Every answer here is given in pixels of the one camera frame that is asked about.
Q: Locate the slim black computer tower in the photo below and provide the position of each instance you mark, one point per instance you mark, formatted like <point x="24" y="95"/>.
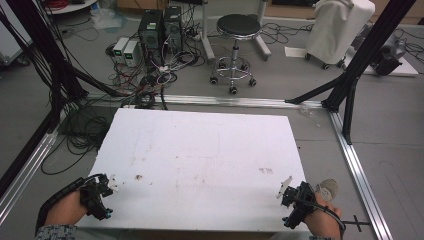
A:
<point x="173" y="28"/>

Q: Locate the person's left hand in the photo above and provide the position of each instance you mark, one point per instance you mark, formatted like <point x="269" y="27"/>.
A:
<point x="65" y="210"/>

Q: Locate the black frame bar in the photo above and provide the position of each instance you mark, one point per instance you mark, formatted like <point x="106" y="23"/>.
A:
<point x="25" y="153"/>

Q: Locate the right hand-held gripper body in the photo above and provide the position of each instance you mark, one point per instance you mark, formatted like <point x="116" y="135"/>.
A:
<point x="300" y="200"/>

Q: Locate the white power supply unit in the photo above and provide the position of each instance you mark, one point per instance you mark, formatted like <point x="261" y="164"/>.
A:
<point x="120" y="48"/>
<point x="130" y="53"/>

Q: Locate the grey machine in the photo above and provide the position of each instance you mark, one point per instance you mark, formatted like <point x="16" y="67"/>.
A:
<point x="390" y="55"/>

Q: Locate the white paper sheet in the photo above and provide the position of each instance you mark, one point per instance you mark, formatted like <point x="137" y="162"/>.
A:
<point x="295" y="52"/>

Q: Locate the black round stool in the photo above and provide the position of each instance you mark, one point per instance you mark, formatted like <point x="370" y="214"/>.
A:
<point x="238" y="26"/>

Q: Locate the white floor board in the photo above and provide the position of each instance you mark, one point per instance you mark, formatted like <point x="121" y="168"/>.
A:
<point x="408" y="69"/>

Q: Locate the crumpled clear plastic wrap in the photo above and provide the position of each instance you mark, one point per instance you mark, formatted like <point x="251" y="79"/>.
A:
<point x="310" y="115"/>

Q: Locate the black frame post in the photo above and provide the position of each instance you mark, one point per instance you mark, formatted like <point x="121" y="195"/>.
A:
<point x="370" y="46"/>
<point x="46" y="43"/>

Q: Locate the clear plastic bag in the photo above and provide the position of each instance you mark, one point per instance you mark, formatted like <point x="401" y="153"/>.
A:
<point x="108" y="19"/>

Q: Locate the white covered cart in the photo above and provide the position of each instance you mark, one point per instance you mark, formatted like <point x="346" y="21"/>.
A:
<point x="336" y="30"/>

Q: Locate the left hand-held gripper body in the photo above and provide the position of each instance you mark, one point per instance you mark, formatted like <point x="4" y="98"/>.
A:
<point x="95" y="196"/>

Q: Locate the person's grey shoe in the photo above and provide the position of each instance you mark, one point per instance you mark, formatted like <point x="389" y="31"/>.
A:
<point x="328" y="188"/>

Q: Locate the long aluminium floor rail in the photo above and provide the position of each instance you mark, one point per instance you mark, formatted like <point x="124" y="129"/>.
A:
<point x="233" y="101"/>

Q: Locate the round white table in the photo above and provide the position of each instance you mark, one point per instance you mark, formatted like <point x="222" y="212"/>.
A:
<point x="71" y="7"/>

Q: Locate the large black computer tower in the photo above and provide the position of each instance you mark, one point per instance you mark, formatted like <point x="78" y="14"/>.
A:
<point x="150" y="33"/>

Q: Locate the black upright frame strut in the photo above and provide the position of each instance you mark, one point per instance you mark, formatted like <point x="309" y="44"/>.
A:
<point x="350" y="110"/>

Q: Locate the person's patterned left sleeve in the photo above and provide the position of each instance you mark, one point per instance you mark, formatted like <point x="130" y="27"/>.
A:
<point x="55" y="232"/>

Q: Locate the white table leg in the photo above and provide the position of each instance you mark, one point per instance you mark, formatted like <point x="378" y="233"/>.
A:
<point x="207" y="33"/>
<point x="262" y="36"/>

